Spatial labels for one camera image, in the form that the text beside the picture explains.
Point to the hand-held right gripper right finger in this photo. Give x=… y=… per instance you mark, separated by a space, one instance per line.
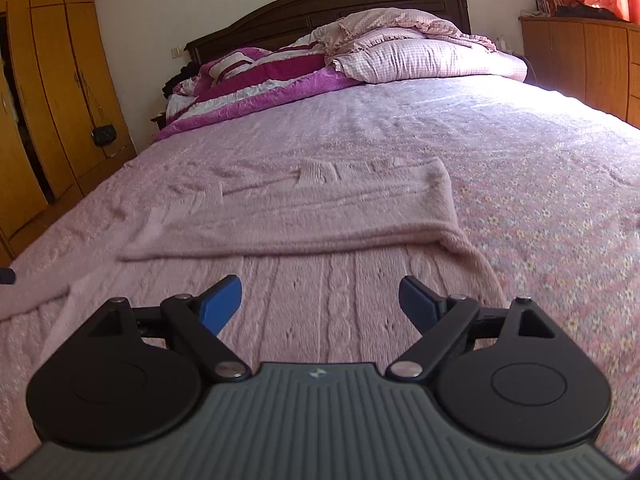
x=417 y=305

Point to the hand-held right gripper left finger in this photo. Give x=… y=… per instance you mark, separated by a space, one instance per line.
x=222 y=305

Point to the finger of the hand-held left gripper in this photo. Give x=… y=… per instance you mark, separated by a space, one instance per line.
x=6 y=276

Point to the dark clothes pile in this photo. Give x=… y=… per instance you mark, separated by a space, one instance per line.
x=177 y=80

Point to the bed with floral pink sheet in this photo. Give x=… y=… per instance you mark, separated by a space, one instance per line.
x=550 y=200

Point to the black handbag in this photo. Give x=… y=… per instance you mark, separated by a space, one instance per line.
x=104 y=135

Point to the dark wooden nightstand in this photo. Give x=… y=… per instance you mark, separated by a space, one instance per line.
x=159 y=122

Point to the wooden wardrobe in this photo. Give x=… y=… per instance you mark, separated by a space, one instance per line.
x=55 y=85

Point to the magenta and white quilt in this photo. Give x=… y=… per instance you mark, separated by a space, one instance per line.
x=260 y=80

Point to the pink checked pillow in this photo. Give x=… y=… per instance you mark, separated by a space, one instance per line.
x=425 y=60

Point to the pink checkered pillow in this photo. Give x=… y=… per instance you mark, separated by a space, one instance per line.
x=390 y=25

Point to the wooden cabinet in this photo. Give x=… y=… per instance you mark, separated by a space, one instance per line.
x=580 y=60

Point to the dark wooden headboard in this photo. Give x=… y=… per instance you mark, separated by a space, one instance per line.
x=280 y=15

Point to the dark cloth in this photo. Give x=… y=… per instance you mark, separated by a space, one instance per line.
x=585 y=11

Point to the wall socket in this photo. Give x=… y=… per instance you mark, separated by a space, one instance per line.
x=177 y=51

